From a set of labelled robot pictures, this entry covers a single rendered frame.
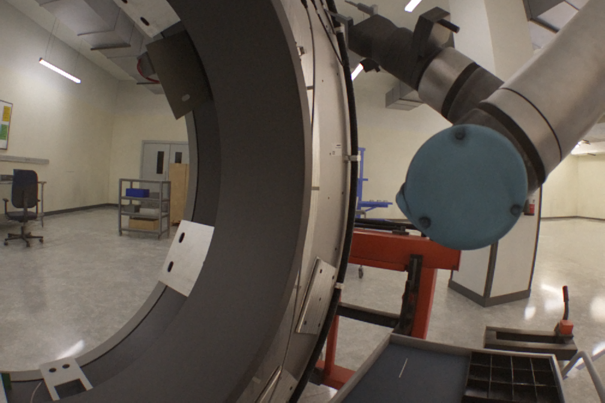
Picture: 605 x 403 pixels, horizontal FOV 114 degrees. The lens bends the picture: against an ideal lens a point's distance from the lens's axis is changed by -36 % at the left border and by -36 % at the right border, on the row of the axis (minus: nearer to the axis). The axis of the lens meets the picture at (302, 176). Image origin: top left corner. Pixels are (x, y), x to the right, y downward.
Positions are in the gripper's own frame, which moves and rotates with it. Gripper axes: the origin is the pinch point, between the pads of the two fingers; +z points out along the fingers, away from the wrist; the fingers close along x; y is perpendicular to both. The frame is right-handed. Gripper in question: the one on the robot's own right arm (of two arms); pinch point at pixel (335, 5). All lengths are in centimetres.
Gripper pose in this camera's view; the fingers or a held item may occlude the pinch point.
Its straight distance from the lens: 54.1
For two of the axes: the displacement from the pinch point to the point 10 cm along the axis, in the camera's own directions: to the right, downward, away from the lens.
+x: 7.7, -6.0, 2.2
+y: 1.3, 4.9, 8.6
